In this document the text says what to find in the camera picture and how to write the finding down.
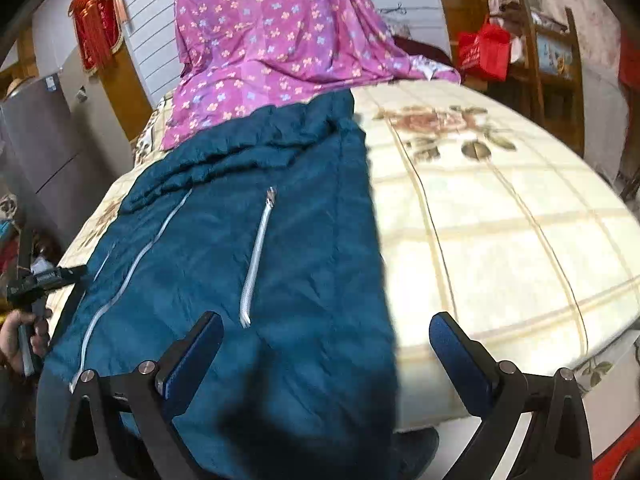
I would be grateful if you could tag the grey refrigerator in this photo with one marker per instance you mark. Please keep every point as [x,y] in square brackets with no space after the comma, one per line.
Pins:
[35,160]

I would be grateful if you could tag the person's left hand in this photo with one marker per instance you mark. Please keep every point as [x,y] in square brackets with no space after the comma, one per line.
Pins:
[12,340]

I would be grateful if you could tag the pink cloth pile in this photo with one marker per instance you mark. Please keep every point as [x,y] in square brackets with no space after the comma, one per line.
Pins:
[505,10]

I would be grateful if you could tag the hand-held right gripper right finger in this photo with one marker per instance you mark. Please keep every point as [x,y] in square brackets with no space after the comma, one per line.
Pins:
[457,360]

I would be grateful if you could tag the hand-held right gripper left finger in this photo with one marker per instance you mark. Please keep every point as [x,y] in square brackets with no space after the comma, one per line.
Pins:
[192,360]

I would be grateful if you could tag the brown wooden frame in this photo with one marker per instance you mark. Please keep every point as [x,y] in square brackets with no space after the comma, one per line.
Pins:
[465,0]

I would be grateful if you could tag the teal puffer jacket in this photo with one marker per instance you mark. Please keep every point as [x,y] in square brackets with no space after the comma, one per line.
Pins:
[225,260]

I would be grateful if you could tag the red cloth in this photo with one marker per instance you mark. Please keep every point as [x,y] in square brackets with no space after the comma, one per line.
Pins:
[629,60]

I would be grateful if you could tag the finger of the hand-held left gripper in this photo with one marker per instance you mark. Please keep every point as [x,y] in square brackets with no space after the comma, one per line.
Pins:
[74,275]

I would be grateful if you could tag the bed with cream checked cover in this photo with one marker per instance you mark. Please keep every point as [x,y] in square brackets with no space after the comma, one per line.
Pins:
[500,260]

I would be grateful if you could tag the red fringed hanging decoration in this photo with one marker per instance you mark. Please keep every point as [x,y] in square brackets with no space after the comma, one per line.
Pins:
[97,25]

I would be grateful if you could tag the wooden chair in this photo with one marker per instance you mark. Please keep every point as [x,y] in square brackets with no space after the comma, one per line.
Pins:
[532,60]

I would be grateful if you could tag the red shopping bag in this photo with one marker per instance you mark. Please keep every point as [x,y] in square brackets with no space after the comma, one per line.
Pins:
[482,52]

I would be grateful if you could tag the pink floral curtain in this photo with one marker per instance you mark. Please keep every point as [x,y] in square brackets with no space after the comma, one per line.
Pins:
[585,25]

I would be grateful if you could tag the purple floral bed sheet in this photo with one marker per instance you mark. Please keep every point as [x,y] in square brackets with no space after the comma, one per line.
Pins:
[275,35]

